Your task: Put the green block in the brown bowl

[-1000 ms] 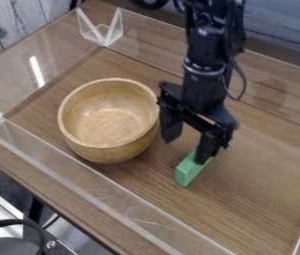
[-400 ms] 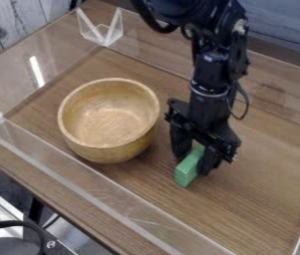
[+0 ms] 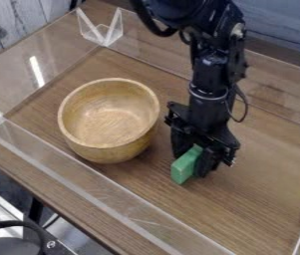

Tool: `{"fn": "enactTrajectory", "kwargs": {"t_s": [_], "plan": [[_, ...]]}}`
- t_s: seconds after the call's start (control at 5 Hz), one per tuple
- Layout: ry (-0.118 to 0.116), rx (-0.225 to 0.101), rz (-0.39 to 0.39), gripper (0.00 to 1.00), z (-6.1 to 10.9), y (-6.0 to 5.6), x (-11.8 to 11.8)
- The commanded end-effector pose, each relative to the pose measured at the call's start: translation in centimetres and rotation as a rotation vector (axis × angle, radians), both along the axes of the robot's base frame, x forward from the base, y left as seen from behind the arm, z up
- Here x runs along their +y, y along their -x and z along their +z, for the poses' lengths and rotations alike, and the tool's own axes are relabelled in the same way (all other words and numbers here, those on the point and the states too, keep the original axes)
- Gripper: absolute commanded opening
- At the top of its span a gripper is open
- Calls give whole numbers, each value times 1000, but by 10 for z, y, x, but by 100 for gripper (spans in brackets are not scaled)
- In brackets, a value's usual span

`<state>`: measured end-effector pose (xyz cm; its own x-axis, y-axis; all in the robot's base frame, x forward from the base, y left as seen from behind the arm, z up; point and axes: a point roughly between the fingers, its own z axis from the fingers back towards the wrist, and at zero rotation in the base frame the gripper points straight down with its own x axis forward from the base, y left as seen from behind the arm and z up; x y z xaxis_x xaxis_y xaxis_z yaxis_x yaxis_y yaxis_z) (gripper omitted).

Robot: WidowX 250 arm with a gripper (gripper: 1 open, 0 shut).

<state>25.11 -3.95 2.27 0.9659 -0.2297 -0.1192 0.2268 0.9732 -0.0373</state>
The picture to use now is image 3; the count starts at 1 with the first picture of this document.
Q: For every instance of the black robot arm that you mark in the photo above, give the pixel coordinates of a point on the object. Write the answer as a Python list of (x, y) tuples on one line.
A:
[(210, 26)]

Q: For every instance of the brown wooden bowl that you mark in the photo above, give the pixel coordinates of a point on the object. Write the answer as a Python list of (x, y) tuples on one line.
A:
[(107, 119)]

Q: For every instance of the clear acrylic corner bracket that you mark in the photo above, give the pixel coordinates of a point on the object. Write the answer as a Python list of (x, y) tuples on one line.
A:
[(100, 34)]

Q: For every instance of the green rectangular block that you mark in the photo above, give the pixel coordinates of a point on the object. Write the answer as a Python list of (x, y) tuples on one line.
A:
[(181, 168)]

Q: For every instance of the clear acrylic tray wall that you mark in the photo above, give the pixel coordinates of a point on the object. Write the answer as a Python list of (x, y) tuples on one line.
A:
[(126, 201)]

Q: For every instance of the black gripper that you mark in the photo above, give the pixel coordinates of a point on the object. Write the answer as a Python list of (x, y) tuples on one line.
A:
[(199, 124)]

